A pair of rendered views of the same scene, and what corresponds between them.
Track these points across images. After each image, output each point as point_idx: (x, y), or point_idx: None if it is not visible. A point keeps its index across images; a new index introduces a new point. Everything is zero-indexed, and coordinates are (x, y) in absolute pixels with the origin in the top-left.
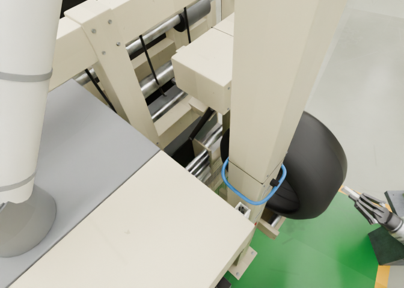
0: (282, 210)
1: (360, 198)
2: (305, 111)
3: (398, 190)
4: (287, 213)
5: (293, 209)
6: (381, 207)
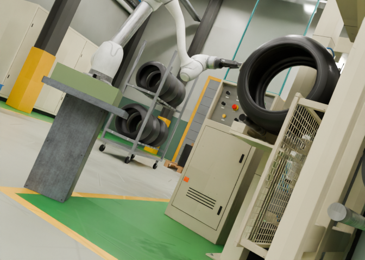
0: (265, 108)
1: (235, 64)
2: (297, 37)
3: (113, 106)
4: (264, 102)
5: (263, 98)
6: (225, 61)
